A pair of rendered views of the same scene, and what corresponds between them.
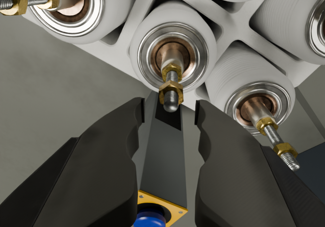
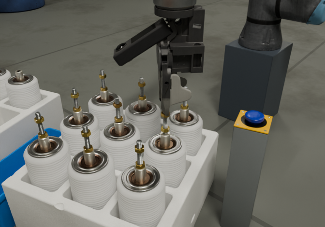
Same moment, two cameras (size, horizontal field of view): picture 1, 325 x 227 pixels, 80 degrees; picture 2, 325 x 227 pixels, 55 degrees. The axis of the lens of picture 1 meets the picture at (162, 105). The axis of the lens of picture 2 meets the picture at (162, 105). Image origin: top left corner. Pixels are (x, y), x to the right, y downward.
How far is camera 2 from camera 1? 0.60 m
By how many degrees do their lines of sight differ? 64
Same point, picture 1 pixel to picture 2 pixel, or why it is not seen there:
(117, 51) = (175, 192)
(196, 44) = (156, 137)
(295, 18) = (144, 119)
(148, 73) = (173, 149)
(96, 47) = (174, 203)
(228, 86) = (175, 128)
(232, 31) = not seen: hidden behind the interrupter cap
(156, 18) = (147, 150)
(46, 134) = not seen: outside the picture
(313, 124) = (220, 129)
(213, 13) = not seen: hidden behind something
